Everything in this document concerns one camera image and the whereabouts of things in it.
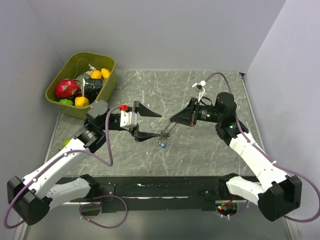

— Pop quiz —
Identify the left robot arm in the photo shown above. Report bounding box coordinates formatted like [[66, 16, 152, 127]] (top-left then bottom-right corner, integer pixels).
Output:
[[7, 100, 161, 226]]

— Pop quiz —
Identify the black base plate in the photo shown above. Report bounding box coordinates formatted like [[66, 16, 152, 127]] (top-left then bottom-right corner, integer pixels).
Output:
[[52, 175, 261, 214]]

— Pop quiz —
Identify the yellow lemon toy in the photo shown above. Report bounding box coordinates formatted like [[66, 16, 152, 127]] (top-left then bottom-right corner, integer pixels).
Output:
[[90, 69, 103, 80], [100, 68, 111, 80], [74, 96, 90, 108]]

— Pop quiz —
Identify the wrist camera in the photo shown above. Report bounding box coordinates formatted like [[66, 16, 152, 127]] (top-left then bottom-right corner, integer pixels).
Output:
[[192, 80, 207, 102], [119, 104, 134, 129]]

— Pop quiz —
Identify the green lime toy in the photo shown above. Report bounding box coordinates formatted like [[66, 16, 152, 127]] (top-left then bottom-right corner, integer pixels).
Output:
[[58, 98, 74, 106]]

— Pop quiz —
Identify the metal disc keyring organizer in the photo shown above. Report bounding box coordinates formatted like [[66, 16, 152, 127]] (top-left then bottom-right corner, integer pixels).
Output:
[[156, 118, 177, 146]]

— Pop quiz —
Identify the green pear toy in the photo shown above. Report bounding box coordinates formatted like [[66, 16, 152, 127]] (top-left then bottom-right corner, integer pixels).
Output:
[[62, 138, 71, 148]]

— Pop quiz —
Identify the red dragon fruit toy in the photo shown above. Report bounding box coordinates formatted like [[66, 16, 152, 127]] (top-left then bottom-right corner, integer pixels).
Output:
[[55, 79, 80, 99]]

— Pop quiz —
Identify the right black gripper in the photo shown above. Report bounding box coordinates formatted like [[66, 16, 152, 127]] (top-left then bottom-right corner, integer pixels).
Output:
[[170, 97, 223, 127]]

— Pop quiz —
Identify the grey spray bottle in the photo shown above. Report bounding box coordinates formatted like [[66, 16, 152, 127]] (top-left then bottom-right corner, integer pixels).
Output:
[[75, 64, 96, 82]]

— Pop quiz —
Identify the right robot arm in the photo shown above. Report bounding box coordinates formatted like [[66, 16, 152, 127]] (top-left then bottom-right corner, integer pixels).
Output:
[[170, 92, 302, 222]]

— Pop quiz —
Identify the yellow lemon toy front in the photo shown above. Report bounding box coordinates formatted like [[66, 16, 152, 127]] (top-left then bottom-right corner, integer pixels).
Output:
[[74, 96, 90, 108]]

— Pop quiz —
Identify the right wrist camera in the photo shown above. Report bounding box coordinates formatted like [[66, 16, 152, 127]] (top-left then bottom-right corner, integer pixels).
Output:
[[192, 80, 207, 102]]

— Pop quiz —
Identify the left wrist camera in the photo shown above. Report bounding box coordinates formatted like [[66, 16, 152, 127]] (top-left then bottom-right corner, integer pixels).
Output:
[[119, 104, 134, 129]]

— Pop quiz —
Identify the yellow lemon toy back right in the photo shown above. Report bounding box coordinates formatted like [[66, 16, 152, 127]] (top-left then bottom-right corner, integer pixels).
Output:
[[100, 68, 111, 80]]

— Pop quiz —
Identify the black wrapped cup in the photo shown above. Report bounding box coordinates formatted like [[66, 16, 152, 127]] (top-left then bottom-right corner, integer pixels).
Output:
[[81, 78, 104, 97]]

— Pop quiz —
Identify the yellow lemon toy back left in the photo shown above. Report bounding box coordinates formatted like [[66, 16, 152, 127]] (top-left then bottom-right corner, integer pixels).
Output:
[[90, 69, 103, 80]]

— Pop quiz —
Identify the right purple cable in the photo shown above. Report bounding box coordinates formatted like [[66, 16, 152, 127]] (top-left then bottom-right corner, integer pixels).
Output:
[[199, 71, 320, 223]]

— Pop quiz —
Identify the olive green plastic bin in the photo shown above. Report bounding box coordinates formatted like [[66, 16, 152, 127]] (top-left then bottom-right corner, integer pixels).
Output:
[[45, 52, 117, 120]]

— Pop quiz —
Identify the aluminium rail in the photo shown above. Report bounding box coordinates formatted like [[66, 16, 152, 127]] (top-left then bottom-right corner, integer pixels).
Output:
[[13, 202, 107, 240]]

